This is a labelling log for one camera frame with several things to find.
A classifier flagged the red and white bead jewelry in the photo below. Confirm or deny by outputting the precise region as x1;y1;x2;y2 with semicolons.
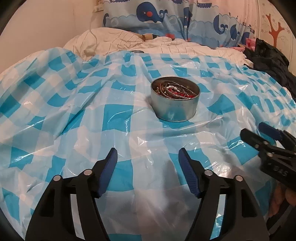
155;80;197;100

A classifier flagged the right hand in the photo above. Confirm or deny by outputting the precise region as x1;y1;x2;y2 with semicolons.
268;183;296;217

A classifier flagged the black clothing pile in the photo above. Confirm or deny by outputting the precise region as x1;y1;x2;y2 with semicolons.
243;38;296;100

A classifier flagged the round silver metal tin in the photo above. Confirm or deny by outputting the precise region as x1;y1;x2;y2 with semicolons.
151;77;201;122

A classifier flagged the pink cloth item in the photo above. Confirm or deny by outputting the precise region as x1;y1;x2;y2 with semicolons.
232;38;256;52

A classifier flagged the blue white checkered plastic sheet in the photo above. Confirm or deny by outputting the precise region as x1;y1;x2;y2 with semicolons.
1;48;295;240

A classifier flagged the white wardrobe with tree decal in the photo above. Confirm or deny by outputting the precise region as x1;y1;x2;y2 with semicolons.
257;1;294;58

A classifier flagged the blue whale print curtain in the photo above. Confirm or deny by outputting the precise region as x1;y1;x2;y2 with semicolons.
103;0;258;48

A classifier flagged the silver tin lid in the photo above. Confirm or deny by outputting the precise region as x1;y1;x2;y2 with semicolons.
131;50;145;54

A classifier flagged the brown tube on bed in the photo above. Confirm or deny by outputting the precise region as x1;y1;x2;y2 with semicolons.
135;34;158;42

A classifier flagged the white grid pattern duvet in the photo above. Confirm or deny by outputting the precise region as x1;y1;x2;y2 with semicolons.
64;27;253;67

